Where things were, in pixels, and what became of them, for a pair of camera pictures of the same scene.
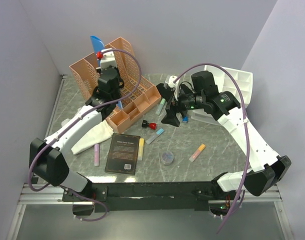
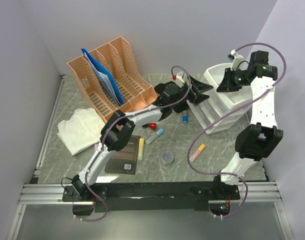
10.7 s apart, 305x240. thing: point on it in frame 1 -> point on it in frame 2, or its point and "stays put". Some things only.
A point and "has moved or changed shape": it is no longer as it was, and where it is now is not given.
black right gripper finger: x=171 y=118 -> x=228 y=84
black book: x=123 y=154 stays put
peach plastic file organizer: x=138 y=94 stays put
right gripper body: x=188 y=102 -> x=241 y=80
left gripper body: x=117 y=94 -> x=191 y=95
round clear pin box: x=167 y=158 stays put
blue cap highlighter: x=158 y=132 stays put
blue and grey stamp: x=185 y=119 stays put
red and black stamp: x=145 y=124 stays put
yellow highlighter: x=141 y=149 stays put
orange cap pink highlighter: x=197 y=153 stays put
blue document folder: x=99 y=46 has moved or changed shape
